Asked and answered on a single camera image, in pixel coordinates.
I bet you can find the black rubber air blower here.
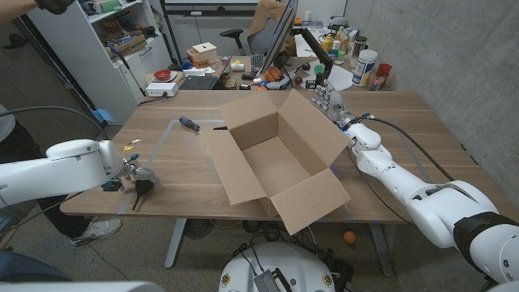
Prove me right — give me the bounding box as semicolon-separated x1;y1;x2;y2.
131;179;156;212

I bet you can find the person's black gloved hand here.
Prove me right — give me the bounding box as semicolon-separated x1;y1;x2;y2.
34;0;76;15

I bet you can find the white shelf cabinet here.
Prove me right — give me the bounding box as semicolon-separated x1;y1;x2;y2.
18;0;174;122

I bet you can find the short grey tape strip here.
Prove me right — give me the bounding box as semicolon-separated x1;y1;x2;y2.
396;129;437;187

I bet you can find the blue black handled screwdriver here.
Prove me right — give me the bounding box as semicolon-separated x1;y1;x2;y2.
178;116;202;133

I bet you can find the long grey tape strip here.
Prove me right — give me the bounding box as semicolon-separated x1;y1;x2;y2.
117;118;226;215

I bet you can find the grey office chair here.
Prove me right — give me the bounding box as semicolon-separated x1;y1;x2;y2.
220;0;285;58

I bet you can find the white sneaker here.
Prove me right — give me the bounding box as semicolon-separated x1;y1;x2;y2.
71;217;122;247

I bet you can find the black keyboard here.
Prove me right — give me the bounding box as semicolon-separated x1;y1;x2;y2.
250;52;267;74

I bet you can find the white canister blue label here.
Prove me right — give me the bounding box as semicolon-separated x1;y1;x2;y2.
351;49;379;88

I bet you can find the white power box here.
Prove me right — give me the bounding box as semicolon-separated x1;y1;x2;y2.
144;82;179;98

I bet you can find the small light wooden box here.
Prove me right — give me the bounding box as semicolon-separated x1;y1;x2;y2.
186;41;220;69

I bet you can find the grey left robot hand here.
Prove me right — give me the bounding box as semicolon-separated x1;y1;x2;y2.
119;164;161;187

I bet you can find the open brown cardboard box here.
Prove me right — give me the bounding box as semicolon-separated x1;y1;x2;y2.
200;88;353;236

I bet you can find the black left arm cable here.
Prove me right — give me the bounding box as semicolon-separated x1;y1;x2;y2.
0;105;109;141

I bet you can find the person's bare forearm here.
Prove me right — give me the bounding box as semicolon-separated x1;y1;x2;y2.
0;0;40;24

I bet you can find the black computer monitor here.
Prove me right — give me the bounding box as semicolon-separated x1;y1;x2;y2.
258;0;300;77

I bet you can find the white paper sheet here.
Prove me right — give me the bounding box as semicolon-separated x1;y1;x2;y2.
302;64;354;92

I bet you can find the green box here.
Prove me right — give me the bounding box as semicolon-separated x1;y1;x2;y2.
95;0;122;14

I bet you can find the blue floor object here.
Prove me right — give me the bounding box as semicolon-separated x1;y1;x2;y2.
92;108;117;125

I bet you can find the flat brown cardboard box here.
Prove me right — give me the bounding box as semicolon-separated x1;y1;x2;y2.
105;34;148;60

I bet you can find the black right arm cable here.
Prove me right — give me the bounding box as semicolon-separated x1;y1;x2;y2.
360;113;457;183

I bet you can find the black laptop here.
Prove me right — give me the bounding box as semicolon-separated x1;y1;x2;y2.
178;75;220;92

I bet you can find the blue jeans leg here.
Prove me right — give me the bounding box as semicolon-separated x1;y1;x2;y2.
0;247;73;283

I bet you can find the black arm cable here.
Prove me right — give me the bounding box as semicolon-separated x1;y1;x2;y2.
0;105;109;141
360;113;457;183

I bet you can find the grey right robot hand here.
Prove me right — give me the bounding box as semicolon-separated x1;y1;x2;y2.
311;79;358;131

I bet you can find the small orange basketball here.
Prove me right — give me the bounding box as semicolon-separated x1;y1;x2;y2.
264;66;282;83

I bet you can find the grey round appliance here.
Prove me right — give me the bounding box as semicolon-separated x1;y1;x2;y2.
328;15;350;30

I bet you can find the black rod blue handle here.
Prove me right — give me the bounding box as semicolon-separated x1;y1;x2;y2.
109;44;147;97

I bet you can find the grey finned metal box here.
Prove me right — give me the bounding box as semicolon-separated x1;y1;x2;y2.
253;268;293;292

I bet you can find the dark jar black lid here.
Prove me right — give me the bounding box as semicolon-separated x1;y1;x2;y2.
349;36;368;69

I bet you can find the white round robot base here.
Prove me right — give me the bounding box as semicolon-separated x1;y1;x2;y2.
217;242;337;292

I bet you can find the grey table leg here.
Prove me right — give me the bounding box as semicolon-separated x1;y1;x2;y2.
367;222;395;277
164;218;188;269

